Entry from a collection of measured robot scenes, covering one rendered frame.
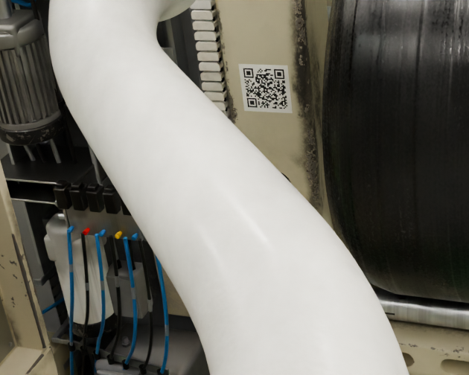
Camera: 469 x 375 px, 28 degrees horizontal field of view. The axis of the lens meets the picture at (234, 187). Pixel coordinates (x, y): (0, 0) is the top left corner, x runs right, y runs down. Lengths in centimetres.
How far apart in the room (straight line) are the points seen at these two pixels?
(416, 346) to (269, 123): 39
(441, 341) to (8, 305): 64
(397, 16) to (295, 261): 82
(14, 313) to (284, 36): 57
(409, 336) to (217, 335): 113
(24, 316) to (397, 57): 68
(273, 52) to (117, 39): 90
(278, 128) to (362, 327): 110
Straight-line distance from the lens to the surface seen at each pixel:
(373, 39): 111
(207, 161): 35
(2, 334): 143
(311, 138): 138
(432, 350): 141
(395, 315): 141
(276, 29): 132
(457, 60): 108
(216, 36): 137
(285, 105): 136
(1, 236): 135
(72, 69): 44
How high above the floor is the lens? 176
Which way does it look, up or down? 29 degrees down
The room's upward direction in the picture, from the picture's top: 8 degrees counter-clockwise
